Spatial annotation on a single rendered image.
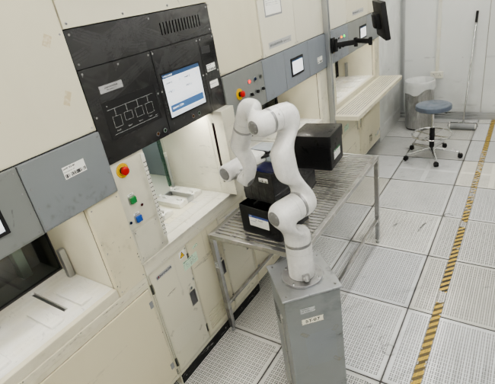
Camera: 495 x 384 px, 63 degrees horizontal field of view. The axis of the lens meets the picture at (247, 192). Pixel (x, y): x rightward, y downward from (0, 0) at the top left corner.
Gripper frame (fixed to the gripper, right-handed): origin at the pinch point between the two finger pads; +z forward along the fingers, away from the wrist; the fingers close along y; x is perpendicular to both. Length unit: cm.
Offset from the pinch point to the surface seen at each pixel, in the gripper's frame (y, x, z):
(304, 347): 44, -77, -44
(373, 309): 39, -122, 37
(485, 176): 53, -122, 256
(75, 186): -22, 18, -91
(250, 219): -5.9, -36.1, -13.8
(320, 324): 50, -66, -37
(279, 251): 17, -46, -21
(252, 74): -40, 29, 45
